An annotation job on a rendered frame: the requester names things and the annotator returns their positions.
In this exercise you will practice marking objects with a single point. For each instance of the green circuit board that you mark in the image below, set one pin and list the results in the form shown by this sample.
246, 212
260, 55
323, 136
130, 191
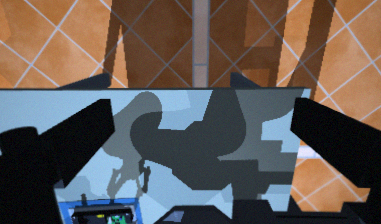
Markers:
116, 220

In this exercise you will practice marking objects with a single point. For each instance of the blue flat plate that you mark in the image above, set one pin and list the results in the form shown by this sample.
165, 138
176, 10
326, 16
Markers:
64, 206

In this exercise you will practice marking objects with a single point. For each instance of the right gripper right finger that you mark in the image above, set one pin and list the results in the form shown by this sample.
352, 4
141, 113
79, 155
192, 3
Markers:
352, 147

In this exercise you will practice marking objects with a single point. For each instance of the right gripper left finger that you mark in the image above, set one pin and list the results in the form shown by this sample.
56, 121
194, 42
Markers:
27, 195

